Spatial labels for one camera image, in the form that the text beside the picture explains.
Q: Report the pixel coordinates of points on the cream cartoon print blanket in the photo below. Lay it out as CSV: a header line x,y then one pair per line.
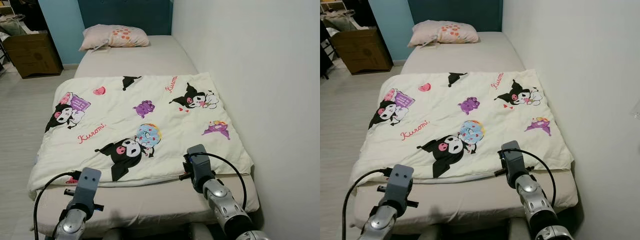
x,y
165,120
440,105

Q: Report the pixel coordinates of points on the pink patterned pillow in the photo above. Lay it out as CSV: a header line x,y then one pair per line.
x,y
440,32
110,36

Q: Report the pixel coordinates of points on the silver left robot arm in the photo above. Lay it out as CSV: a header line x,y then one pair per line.
x,y
382,222
72,225

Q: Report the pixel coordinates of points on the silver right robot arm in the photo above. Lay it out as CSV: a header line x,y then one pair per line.
x,y
225,205
535,200

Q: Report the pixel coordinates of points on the robot left leg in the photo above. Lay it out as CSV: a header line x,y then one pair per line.
x,y
428,234
112,235

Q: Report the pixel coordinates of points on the beige bed mattress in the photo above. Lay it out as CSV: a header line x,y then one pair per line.
x,y
465,55
140,60

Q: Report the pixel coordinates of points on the brown wooden cabinet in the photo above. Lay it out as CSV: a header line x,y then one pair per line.
x,y
362,50
32,55

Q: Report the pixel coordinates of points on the teal upholstered headboard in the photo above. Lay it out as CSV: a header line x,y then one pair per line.
x,y
130,12
460,10

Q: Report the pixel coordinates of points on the beige cloth bag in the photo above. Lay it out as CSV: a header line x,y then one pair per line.
x,y
15,26
342,21

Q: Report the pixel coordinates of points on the black bulky object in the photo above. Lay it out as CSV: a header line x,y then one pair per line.
x,y
360,7
32,12

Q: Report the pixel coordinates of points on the wooden shelf with items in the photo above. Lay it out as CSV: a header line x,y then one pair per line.
x,y
6,6
331,5

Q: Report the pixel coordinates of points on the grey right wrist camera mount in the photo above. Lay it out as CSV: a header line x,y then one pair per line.
x,y
200,167
514,162

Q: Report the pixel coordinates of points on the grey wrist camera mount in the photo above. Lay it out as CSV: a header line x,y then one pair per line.
x,y
87,185
200,167
400,182
514,162

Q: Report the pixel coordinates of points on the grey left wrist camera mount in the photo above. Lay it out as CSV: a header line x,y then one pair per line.
x,y
400,182
87,185

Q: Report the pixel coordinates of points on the black metal frame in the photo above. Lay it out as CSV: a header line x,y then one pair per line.
x,y
326,55
3,55

